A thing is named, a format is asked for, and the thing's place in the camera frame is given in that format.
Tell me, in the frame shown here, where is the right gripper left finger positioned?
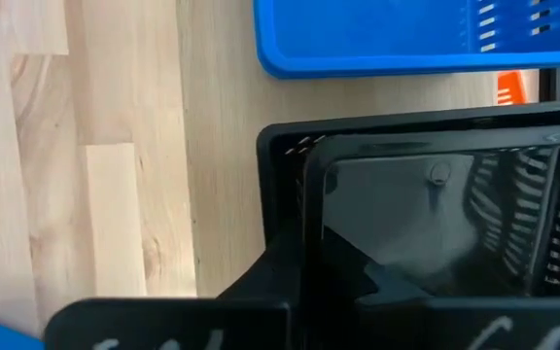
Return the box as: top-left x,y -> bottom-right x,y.
44,231 -> 306,350

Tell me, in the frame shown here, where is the black plastic basket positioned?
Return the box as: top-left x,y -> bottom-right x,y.
255,100 -> 560,302
302,123 -> 560,350

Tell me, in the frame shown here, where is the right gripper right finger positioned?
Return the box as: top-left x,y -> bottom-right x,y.
357,262 -> 560,350

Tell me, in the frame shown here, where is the orange plastic basket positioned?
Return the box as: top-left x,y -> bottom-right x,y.
496,70 -> 529,107

